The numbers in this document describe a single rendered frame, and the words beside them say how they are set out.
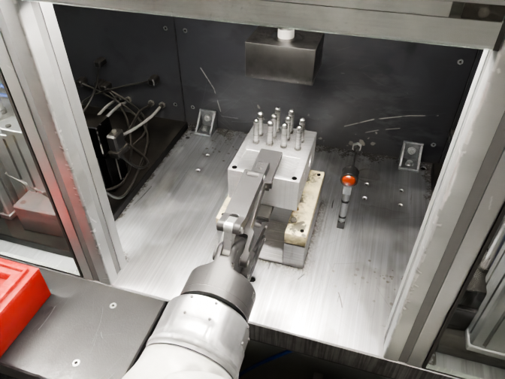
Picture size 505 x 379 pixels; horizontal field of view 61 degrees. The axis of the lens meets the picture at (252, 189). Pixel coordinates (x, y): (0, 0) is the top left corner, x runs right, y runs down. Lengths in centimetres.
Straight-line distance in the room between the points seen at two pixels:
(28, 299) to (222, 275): 29
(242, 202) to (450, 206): 21
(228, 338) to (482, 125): 27
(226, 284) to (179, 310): 5
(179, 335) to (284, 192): 24
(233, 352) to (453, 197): 23
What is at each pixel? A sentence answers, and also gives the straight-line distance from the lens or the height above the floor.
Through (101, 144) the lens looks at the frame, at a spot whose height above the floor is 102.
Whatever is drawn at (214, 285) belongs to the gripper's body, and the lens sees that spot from 43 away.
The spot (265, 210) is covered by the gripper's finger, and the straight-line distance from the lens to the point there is 58.
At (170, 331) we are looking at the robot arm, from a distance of 41.
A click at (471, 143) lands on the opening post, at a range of 36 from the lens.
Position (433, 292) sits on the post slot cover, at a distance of 47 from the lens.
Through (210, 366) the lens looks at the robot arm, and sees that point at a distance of 39.
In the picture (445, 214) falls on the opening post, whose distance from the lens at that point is 40.
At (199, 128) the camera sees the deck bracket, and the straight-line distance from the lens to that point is 92.
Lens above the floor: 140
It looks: 40 degrees down
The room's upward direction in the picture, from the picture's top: straight up
